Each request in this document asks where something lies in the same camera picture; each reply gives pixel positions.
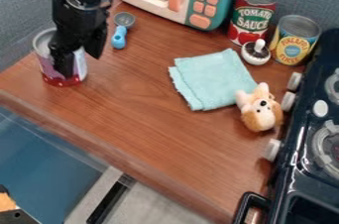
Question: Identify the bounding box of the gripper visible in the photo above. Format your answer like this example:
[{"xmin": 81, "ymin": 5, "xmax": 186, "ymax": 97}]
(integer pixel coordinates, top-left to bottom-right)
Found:
[{"xmin": 48, "ymin": 0, "xmax": 110, "ymax": 80}]

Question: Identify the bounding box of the toy mushroom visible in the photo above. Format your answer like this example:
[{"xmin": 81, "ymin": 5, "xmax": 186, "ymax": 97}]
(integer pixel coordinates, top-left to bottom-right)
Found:
[{"xmin": 239, "ymin": 38, "xmax": 274, "ymax": 66}]

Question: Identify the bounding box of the light blue cloth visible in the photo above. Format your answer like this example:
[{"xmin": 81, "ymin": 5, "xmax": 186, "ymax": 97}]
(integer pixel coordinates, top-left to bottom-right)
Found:
[{"xmin": 167, "ymin": 48, "xmax": 260, "ymax": 112}]

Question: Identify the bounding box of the toy stove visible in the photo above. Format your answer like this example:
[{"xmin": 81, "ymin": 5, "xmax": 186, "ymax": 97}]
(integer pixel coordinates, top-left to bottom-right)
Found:
[{"xmin": 231, "ymin": 28, "xmax": 339, "ymax": 224}]

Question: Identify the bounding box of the yellow pineapple can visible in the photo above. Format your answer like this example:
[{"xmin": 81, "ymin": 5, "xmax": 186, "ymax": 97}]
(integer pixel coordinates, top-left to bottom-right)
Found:
[{"xmin": 267, "ymin": 14, "xmax": 323, "ymax": 67}]

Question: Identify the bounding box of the red tomato sauce can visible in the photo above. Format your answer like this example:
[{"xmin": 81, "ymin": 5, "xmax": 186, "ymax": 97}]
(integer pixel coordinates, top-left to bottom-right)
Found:
[{"xmin": 226, "ymin": 0, "xmax": 280, "ymax": 47}]

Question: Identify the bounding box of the plush dog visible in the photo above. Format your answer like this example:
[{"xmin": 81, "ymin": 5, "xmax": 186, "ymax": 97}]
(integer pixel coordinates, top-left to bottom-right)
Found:
[{"xmin": 233, "ymin": 81, "xmax": 285, "ymax": 134}]

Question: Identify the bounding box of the blue measuring spoon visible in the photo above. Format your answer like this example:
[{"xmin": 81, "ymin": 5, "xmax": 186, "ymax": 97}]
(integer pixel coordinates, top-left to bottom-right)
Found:
[{"xmin": 109, "ymin": 11, "xmax": 138, "ymax": 51}]

